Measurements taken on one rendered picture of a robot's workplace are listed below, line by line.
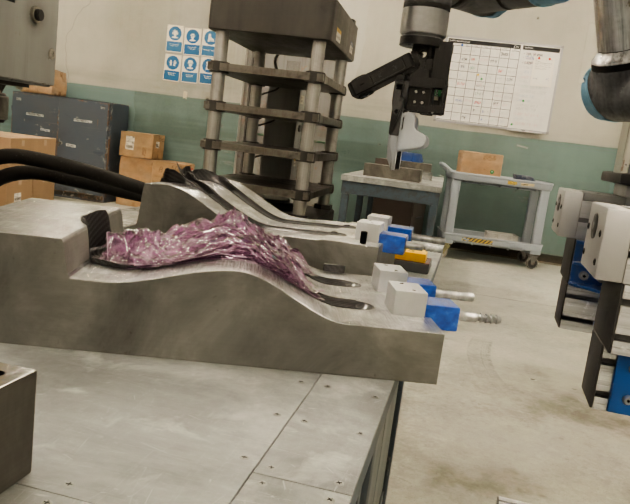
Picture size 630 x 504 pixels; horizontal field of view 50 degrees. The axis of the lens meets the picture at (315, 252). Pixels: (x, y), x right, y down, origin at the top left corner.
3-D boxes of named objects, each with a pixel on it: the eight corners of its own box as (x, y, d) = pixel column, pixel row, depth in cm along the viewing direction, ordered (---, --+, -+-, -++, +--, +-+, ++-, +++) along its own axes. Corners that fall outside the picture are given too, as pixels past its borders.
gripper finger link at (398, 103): (397, 133, 106) (407, 79, 107) (387, 131, 106) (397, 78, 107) (399, 141, 110) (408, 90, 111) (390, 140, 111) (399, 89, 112)
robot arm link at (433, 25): (400, 4, 105) (405, 14, 113) (396, 34, 106) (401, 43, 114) (448, 8, 104) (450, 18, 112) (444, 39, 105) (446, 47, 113)
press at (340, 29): (334, 247, 660) (363, 28, 625) (301, 275, 510) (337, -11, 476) (242, 233, 676) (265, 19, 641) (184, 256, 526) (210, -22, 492)
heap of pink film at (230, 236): (316, 272, 90) (323, 213, 89) (327, 306, 72) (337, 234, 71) (117, 250, 88) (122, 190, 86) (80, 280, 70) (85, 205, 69)
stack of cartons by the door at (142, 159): (194, 211, 789) (201, 139, 776) (183, 214, 758) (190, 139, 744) (126, 201, 804) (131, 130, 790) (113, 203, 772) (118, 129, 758)
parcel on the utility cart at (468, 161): (493, 182, 707) (497, 154, 703) (499, 184, 675) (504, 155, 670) (454, 176, 709) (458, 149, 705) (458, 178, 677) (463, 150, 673)
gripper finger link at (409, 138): (420, 168, 106) (430, 112, 107) (383, 164, 107) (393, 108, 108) (421, 173, 109) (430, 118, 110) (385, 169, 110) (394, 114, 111)
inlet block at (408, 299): (489, 336, 81) (497, 292, 80) (504, 349, 76) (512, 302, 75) (381, 324, 79) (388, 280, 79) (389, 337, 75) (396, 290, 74)
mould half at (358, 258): (391, 277, 124) (402, 204, 122) (370, 307, 99) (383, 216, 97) (142, 235, 134) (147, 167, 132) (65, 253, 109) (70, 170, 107)
